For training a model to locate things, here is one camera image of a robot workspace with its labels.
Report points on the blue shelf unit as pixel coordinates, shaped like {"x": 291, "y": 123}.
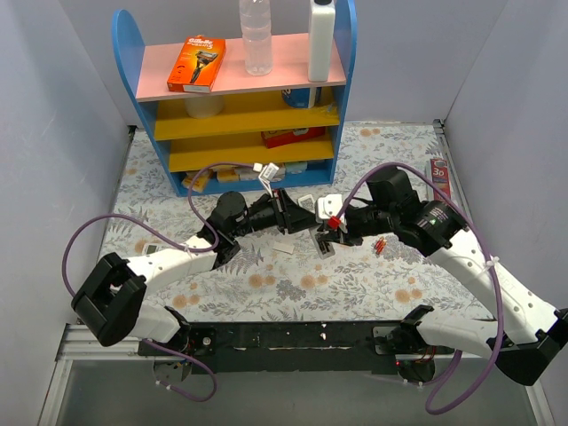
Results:
{"x": 253, "y": 104}

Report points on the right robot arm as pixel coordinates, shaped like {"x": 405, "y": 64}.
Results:
{"x": 525, "y": 332}

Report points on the white roll on shelf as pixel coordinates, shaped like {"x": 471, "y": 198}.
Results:
{"x": 204, "y": 107}

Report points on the floral table mat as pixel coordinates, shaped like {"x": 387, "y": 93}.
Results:
{"x": 263, "y": 284}

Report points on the orange razor box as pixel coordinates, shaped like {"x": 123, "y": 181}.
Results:
{"x": 197, "y": 65}

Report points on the white remote control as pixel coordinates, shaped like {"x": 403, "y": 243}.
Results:
{"x": 324, "y": 248}

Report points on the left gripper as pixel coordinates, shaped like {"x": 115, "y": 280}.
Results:
{"x": 282, "y": 210}

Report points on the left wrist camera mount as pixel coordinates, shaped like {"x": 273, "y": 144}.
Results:
{"x": 266, "y": 185}

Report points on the red toothpaste box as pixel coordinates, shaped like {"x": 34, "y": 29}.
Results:
{"x": 437, "y": 171}

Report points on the yellow white small box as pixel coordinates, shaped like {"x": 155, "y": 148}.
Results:
{"x": 228, "y": 176}

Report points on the red battery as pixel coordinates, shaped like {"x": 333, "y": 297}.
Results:
{"x": 380, "y": 245}

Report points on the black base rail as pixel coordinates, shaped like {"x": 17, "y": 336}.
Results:
{"x": 305, "y": 346}

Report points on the yellow box bottom shelf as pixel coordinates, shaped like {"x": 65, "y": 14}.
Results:
{"x": 198, "y": 182}

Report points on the red flat box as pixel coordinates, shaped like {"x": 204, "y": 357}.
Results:
{"x": 277, "y": 138}

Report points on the white plastic bottle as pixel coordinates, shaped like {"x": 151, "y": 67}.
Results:
{"x": 320, "y": 39}

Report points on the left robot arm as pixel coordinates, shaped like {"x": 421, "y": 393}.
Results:
{"x": 111, "y": 301}

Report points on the white battery cover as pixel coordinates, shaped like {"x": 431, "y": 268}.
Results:
{"x": 283, "y": 247}

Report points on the blue white tin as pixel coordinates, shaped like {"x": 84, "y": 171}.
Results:
{"x": 304, "y": 98}

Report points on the small white timer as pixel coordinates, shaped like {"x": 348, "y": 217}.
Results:
{"x": 150, "y": 248}

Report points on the teal white small box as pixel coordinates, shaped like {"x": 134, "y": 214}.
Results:
{"x": 294, "y": 168}

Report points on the clear plastic bottle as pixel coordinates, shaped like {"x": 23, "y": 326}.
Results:
{"x": 256, "y": 29}

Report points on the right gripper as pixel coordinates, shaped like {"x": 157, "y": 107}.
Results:
{"x": 344, "y": 230}

